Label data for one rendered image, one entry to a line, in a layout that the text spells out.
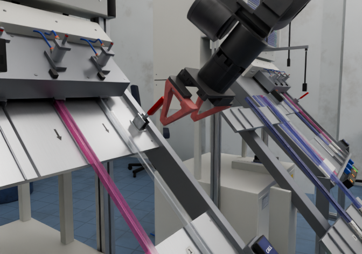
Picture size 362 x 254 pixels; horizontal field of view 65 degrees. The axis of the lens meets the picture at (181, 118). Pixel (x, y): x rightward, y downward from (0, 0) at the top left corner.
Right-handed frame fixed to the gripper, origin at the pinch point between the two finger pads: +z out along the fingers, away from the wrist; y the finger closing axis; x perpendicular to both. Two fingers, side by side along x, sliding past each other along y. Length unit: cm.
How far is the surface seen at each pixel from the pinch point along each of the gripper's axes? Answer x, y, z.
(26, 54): -25.3, 15.9, 8.6
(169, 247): 16.6, 6.1, 13.9
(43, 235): -13, -6, 73
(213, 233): 19.3, -5.8, 13.7
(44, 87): -18.4, 14.7, 10.3
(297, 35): -80, -276, -15
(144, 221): -20, -130, 164
